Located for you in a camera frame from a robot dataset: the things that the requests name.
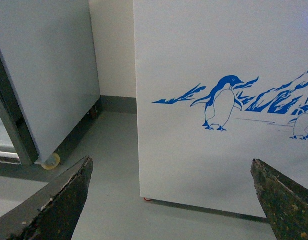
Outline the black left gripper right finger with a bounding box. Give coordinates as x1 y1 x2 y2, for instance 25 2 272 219
251 159 308 240

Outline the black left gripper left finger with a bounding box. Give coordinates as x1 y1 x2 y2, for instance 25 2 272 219
0 156 94 240

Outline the grey upright fridge cabinet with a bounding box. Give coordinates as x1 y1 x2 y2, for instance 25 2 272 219
0 0 101 163

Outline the yellow caster wheel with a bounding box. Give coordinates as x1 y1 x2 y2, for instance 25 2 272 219
41 152 61 171

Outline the dark rear cabinet foot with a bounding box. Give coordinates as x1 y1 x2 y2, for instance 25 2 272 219
87 105 98 120

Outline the white chest freezer blue rim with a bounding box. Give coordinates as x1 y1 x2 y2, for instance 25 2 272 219
133 0 308 217

